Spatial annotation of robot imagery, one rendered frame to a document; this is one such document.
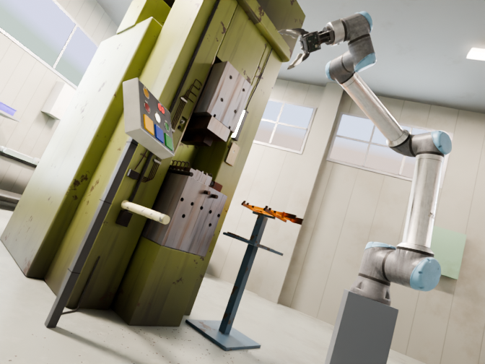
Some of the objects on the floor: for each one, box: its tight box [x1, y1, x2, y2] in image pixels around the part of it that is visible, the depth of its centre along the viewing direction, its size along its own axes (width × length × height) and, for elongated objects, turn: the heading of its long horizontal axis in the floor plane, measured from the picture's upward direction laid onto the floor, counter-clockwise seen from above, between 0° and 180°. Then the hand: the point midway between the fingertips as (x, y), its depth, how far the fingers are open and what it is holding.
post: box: [44, 137, 139, 328], centre depth 144 cm, size 4×4×108 cm
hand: (281, 51), depth 123 cm, fingers open, 14 cm apart
